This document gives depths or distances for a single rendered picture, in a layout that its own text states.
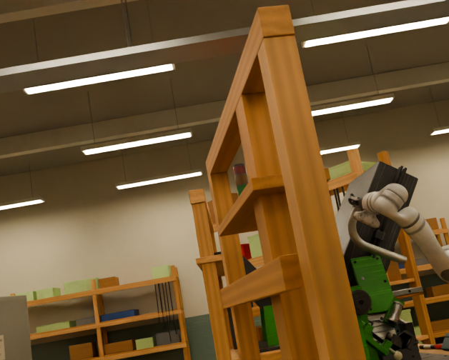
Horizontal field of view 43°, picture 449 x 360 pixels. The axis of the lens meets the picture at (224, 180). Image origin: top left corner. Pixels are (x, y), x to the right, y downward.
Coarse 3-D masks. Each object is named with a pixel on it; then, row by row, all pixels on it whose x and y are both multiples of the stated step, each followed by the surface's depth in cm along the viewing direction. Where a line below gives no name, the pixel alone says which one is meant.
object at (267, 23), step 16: (256, 16) 158; (272, 16) 155; (288, 16) 156; (256, 32) 160; (272, 32) 154; (288, 32) 155; (256, 48) 163; (240, 64) 185; (256, 64) 170; (240, 80) 189; (256, 80) 182; (240, 96) 193; (224, 112) 225; (224, 128) 229; (224, 144) 244; (208, 160) 287; (224, 160) 268; (208, 176) 296
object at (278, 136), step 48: (288, 48) 154; (288, 96) 150; (288, 144) 147; (288, 192) 150; (288, 240) 180; (336, 240) 142; (336, 288) 139; (240, 336) 270; (288, 336) 173; (336, 336) 136
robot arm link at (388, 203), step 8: (384, 192) 173; (392, 192) 171; (376, 200) 174; (384, 200) 171; (392, 200) 170; (400, 200) 171; (376, 208) 173; (384, 208) 171; (392, 208) 170; (408, 208) 176; (392, 216) 172; (400, 216) 172; (408, 216) 173; (416, 216) 173; (400, 224) 175; (408, 224) 173
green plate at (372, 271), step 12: (360, 264) 209; (372, 264) 209; (360, 276) 207; (372, 276) 207; (384, 276) 207; (372, 288) 205; (384, 288) 205; (372, 300) 203; (384, 300) 203; (372, 312) 200
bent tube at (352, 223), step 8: (352, 216) 204; (352, 224) 203; (352, 232) 203; (352, 240) 203; (360, 240) 203; (360, 248) 203; (368, 248) 203; (376, 248) 203; (384, 256) 204; (392, 256) 203; (400, 256) 203
